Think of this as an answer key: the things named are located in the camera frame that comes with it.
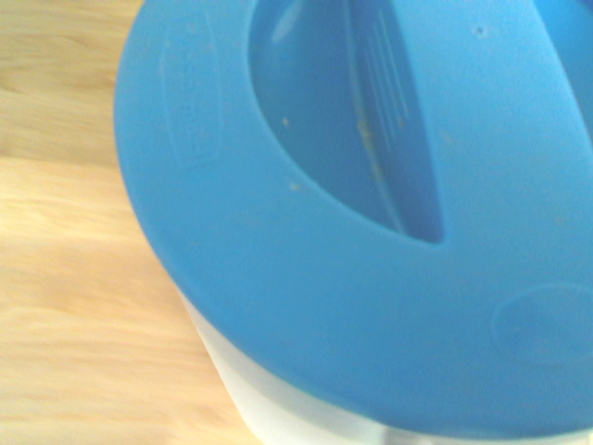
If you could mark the clear pitcher with blue lid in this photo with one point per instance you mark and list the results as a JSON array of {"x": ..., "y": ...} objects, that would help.
[{"x": 324, "y": 301}]

